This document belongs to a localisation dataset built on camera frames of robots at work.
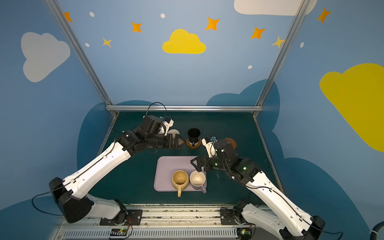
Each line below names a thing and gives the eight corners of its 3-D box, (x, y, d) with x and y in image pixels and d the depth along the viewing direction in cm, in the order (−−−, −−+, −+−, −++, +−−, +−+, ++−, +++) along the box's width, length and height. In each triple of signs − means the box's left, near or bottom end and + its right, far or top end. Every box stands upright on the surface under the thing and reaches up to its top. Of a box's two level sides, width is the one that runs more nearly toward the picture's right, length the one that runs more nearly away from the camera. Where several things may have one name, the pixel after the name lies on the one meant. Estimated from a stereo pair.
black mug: (187, 149, 102) (187, 140, 93) (188, 137, 109) (187, 128, 100) (200, 149, 102) (201, 140, 93) (199, 137, 109) (200, 128, 100)
